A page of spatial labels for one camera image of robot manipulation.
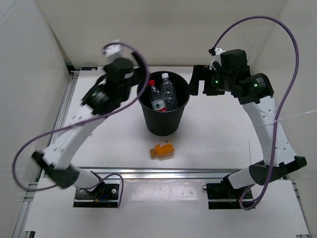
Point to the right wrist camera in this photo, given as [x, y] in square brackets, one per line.
[216, 61]

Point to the orange juice bottle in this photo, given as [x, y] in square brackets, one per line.
[162, 149]

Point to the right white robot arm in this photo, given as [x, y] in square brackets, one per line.
[259, 104]

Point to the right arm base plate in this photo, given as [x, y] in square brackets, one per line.
[220, 198]

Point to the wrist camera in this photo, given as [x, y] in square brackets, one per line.
[216, 61]
[113, 52]

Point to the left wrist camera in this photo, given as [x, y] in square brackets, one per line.
[113, 52]

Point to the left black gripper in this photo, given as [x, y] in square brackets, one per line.
[138, 75]

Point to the aluminium front rail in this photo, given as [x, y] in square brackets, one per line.
[162, 173]

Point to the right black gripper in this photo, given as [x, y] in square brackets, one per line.
[203, 73]

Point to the clear bottle white cap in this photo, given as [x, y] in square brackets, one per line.
[168, 93]

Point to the black plastic waste bin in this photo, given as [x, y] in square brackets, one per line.
[165, 123]

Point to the red label water bottle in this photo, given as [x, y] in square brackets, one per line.
[156, 99]

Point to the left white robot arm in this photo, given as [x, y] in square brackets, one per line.
[102, 99]

